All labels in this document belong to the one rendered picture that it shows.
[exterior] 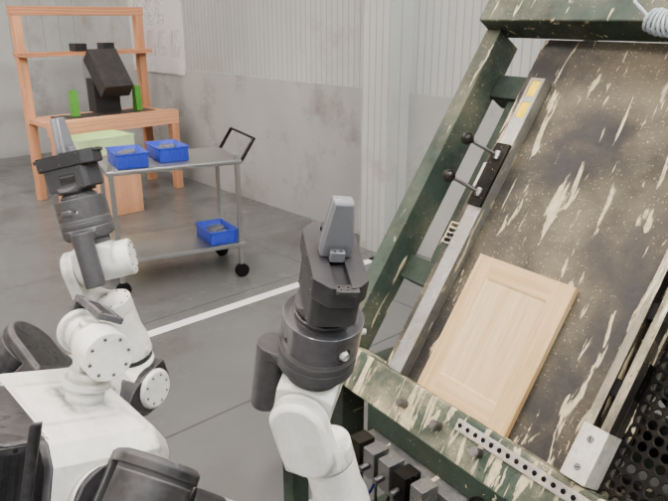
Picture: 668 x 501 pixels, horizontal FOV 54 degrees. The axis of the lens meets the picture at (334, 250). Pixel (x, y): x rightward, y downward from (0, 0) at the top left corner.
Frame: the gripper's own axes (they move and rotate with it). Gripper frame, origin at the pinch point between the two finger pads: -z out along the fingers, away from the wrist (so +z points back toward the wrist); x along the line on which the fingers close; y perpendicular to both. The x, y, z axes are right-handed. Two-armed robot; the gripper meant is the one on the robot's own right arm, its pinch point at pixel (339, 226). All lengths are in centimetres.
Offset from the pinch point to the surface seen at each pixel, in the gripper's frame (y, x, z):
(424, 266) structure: 57, 107, 78
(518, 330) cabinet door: 69, 66, 69
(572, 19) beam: 88, 122, 3
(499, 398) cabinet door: 63, 54, 82
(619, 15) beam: 94, 110, -2
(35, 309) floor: -116, 319, 269
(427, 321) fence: 53, 85, 82
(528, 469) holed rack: 63, 34, 84
